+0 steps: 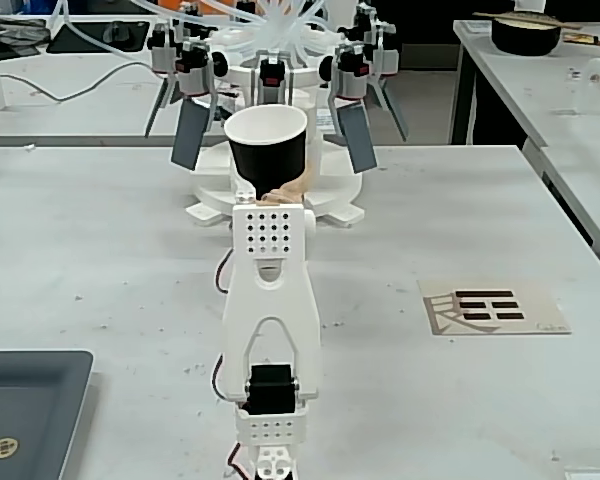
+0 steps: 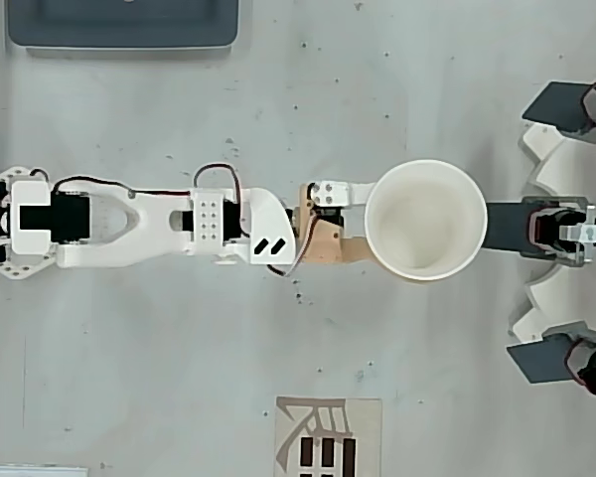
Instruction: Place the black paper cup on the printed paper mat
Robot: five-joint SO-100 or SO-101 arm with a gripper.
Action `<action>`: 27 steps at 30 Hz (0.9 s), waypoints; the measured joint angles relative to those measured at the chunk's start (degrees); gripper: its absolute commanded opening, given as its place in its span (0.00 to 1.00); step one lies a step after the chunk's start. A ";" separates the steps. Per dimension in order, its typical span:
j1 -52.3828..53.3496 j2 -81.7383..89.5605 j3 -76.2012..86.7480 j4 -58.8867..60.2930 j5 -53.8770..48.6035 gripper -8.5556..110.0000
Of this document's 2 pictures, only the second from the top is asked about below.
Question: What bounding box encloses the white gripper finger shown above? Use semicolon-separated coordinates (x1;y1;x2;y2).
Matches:
311;179;378;208

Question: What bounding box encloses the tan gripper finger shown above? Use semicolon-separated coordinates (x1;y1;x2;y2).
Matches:
339;236;394;267

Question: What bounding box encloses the tan gripper body with servo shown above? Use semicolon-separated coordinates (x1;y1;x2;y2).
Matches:
287;182;349;265

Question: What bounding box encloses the black paper cup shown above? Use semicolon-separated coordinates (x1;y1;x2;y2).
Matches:
364;158;489;283

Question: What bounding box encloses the printed paper mat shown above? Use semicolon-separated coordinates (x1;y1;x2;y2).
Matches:
275;396;382;477

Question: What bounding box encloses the grey dispenser chute plate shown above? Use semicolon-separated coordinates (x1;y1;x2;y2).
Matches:
506;332;577;385
484;200;532;254
521;81;595;138

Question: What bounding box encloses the white carousel dispenser base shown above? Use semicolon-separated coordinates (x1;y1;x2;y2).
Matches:
506;121;596;349

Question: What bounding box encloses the grey plastic tray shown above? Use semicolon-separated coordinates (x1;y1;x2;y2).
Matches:
4;0;240;51

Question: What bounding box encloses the thin gripper servo cable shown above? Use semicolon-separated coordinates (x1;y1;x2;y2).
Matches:
266;216;327;278

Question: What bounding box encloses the red black arm cable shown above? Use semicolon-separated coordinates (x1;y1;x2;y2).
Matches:
193;163;249;235

